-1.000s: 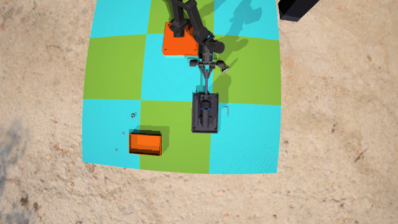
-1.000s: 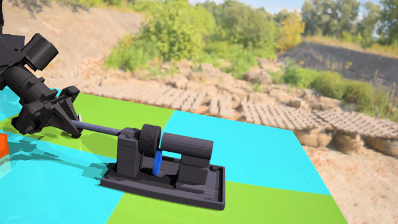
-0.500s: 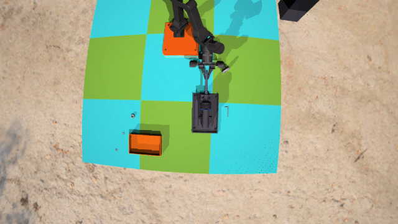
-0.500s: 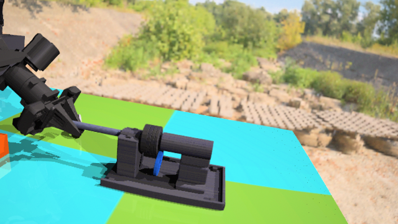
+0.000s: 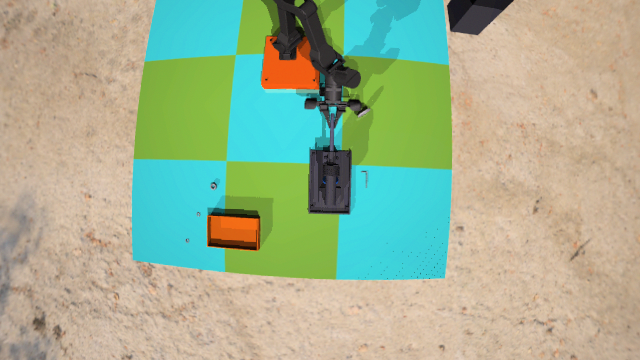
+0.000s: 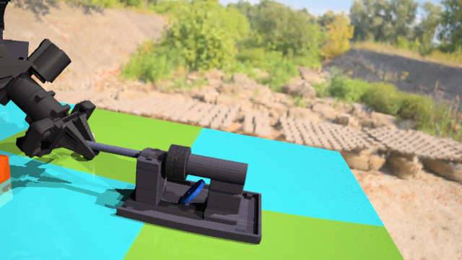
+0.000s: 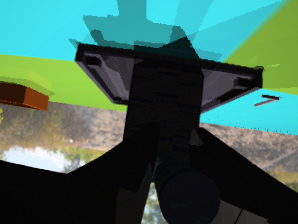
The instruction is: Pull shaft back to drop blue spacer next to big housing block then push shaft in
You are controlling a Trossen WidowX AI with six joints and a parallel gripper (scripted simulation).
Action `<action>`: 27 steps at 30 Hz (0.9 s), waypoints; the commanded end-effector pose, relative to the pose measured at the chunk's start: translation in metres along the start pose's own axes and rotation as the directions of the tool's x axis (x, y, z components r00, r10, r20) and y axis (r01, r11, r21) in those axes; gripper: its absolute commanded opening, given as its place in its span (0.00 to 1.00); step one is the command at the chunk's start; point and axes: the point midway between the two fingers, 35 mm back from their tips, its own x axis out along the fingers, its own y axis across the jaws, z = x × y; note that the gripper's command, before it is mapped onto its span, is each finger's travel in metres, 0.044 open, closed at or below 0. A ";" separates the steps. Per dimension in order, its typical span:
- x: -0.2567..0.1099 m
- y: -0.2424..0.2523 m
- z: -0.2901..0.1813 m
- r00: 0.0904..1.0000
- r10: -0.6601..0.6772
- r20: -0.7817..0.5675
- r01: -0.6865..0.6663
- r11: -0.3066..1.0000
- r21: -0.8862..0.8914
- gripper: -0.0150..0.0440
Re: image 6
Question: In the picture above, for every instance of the blue ring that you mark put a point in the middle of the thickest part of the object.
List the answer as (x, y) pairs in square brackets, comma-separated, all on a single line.
[(192, 192)]

